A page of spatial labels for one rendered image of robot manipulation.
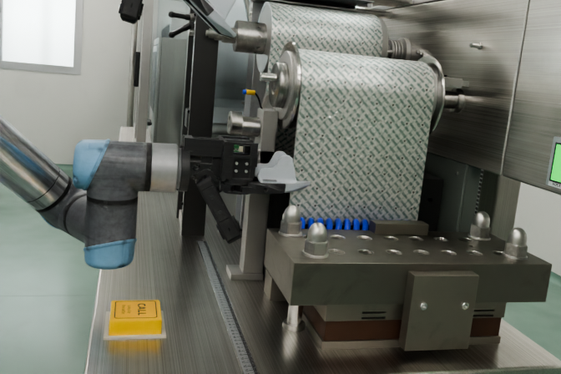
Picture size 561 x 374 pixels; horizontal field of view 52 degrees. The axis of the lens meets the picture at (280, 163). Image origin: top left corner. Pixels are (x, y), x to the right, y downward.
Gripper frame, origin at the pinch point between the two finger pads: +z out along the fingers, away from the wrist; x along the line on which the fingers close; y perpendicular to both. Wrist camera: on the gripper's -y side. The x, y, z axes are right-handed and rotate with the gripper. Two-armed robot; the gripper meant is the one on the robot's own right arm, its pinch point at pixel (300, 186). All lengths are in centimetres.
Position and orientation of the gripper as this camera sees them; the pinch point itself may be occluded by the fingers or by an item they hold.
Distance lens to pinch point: 95.3
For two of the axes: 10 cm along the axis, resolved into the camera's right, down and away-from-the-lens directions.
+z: 9.7, 0.5, 2.6
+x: -2.4, -1.8, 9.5
